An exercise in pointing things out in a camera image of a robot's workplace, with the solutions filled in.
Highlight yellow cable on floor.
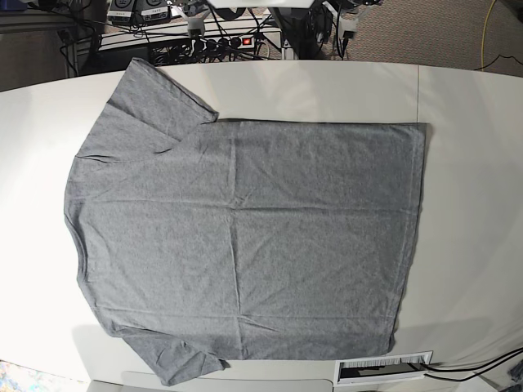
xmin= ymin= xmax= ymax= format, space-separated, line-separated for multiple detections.
xmin=477 ymin=0 xmax=523 ymax=70

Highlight white table cable grommet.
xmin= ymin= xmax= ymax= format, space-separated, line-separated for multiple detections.
xmin=333 ymin=351 xmax=433 ymax=387

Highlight black power strip red switch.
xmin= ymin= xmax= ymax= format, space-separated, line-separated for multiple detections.
xmin=151 ymin=35 xmax=257 ymax=62

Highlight black cables at table edge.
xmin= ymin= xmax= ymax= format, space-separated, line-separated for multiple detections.
xmin=422 ymin=349 xmax=523 ymax=383

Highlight grey T-shirt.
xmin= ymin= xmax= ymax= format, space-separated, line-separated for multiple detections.
xmin=64 ymin=59 xmax=427 ymax=386

